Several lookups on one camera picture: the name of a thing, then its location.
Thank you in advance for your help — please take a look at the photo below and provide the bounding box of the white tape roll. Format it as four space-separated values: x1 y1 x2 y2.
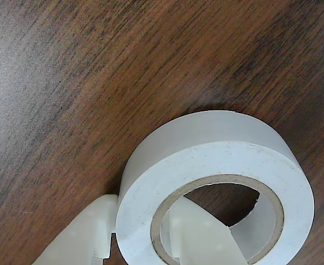
115 109 315 265

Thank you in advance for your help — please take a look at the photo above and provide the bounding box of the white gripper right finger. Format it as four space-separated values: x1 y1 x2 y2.
161 196 248 265

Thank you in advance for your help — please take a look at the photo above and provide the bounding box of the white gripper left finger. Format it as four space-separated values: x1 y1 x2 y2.
31 194 119 265

